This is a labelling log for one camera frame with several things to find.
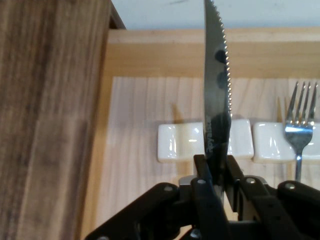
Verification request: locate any white ceramic cutlery rest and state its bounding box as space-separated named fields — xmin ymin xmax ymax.
xmin=252 ymin=121 xmax=320 ymax=164
xmin=156 ymin=119 xmax=255 ymax=164

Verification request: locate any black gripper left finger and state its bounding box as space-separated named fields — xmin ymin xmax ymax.
xmin=84 ymin=154 xmax=231 ymax=240

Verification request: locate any dark wooden drawer cabinet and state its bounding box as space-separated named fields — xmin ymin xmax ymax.
xmin=0 ymin=0 xmax=127 ymax=240

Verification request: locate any serrated steel table knife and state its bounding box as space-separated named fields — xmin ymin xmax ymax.
xmin=203 ymin=0 xmax=234 ymax=201

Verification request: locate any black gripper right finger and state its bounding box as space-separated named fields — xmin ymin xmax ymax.
xmin=224 ymin=154 xmax=320 ymax=240

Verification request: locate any steel fork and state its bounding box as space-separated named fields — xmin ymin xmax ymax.
xmin=284 ymin=80 xmax=320 ymax=182

